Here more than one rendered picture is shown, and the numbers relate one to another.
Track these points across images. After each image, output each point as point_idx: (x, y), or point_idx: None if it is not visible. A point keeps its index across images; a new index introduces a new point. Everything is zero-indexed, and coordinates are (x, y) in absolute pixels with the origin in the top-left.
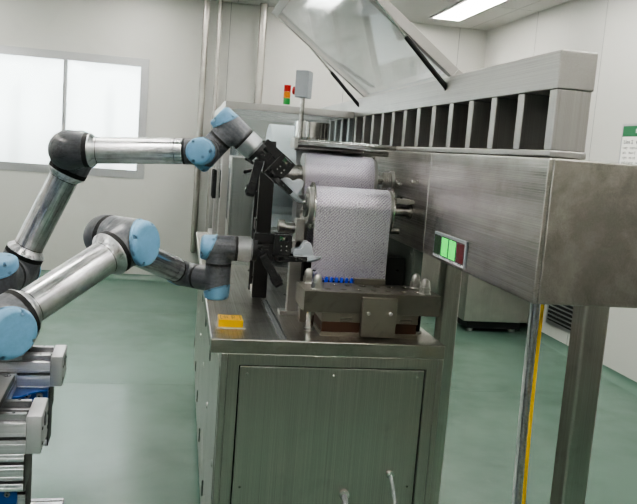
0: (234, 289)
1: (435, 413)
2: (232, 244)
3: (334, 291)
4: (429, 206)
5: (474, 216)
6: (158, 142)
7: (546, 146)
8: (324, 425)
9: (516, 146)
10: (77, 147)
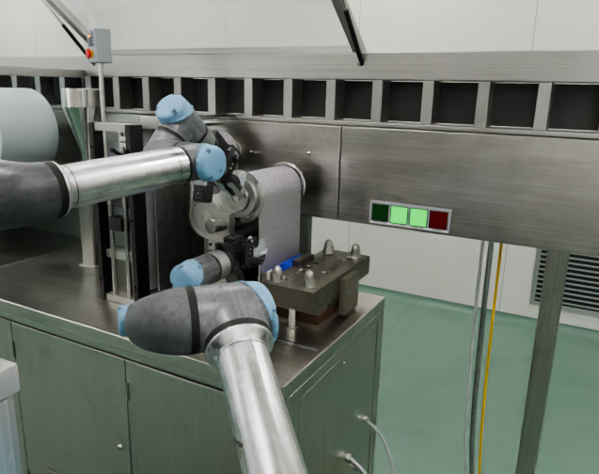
0: (93, 306)
1: (380, 353)
2: (216, 266)
3: (325, 282)
4: (346, 177)
5: (462, 187)
6: (160, 159)
7: None
8: (338, 410)
9: (541, 128)
10: (55, 191)
